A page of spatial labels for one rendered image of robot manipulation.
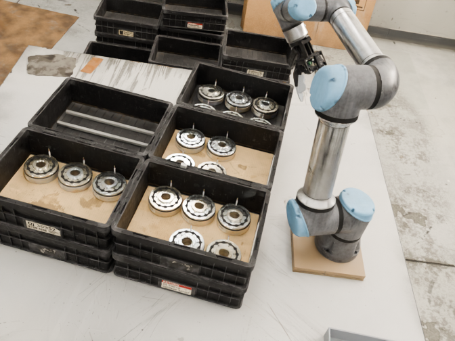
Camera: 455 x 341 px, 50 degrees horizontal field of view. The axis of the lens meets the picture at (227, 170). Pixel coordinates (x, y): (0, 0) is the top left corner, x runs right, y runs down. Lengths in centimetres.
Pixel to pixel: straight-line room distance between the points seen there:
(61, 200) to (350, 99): 89
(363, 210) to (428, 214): 160
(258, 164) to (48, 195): 70
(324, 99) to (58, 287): 91
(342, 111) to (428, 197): 197
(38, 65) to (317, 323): 159
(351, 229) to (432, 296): 124
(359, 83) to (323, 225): 45
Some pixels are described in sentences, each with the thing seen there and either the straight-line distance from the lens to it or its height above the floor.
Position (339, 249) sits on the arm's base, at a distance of 162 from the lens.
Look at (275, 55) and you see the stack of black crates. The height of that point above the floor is 49.
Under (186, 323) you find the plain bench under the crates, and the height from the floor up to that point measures 70.
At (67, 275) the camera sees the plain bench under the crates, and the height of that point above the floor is 70.
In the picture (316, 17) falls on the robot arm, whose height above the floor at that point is 131.
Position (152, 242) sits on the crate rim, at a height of 92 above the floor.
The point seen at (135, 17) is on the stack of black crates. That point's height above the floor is 38.
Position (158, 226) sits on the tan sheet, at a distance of 148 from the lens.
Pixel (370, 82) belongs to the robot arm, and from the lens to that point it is 129.
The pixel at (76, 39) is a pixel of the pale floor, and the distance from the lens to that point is 392.
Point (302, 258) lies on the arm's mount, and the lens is 162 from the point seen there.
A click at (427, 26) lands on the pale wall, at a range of 477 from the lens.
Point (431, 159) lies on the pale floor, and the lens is 349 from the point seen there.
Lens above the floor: 199
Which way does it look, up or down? 44 degrees down
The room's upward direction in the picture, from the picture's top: 11 degrees clockwise
